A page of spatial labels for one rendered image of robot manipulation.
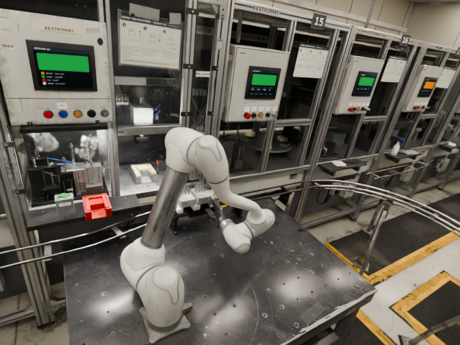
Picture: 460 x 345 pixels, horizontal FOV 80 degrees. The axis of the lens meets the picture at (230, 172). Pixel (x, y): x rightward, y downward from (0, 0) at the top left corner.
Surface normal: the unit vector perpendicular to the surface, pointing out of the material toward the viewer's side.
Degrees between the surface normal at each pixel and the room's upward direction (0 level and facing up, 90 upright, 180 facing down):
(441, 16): 90
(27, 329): 0
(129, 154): 90
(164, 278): 6
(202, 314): 0
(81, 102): 90
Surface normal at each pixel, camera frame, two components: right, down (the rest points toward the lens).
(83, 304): 0.13, -0.89
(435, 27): -0.85, 0.13
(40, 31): 0.51, 0.44
